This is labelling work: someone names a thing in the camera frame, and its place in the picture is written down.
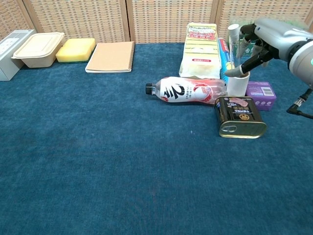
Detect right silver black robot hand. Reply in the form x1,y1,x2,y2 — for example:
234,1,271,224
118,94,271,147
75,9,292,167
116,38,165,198
224,18,308,78

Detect glass test tube white cap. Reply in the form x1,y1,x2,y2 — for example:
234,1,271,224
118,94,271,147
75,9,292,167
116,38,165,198
227,23,242,71

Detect clear box green tea bags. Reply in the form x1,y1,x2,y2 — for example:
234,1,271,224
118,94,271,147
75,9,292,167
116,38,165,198
227,16,309,58

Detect blue cling film box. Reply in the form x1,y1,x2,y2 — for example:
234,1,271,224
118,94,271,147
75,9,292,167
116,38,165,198
217,37,236,85

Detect small purple box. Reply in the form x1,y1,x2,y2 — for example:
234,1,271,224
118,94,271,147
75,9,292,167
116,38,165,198
246,81,277,111

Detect white paper roll cardboard core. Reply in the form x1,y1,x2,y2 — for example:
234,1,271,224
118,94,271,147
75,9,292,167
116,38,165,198
226,72,250,97

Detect yellow snack bag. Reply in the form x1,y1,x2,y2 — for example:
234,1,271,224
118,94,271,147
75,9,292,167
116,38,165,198
179,23,221,80

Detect black gold luncheon meat can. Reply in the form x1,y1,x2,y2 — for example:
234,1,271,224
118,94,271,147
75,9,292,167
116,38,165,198
214,95,268,140

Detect plastic bottle pink white label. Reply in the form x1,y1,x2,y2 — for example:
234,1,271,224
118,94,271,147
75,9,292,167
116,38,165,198
145,76,228,106

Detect kraft spiral notebook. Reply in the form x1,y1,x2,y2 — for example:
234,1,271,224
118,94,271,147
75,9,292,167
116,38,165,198
85,41,136,73

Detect yellow sponge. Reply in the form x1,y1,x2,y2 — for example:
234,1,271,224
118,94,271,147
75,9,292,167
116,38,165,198
55,42,93,65
64,38,96,53

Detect woven bamboo folding screen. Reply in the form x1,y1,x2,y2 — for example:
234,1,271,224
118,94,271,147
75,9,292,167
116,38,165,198
0,0,313,44

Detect blue table cloth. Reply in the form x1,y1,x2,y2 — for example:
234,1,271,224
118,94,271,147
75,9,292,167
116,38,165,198
0,41,313,235

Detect beige lidded food container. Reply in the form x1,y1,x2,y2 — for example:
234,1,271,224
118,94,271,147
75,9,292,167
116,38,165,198
11,32,66,69

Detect grey white power strip box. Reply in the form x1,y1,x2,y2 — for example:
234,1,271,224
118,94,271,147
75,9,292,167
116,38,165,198
0,29,36,81

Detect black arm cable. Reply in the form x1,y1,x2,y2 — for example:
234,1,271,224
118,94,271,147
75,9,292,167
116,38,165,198
286,88,313,119

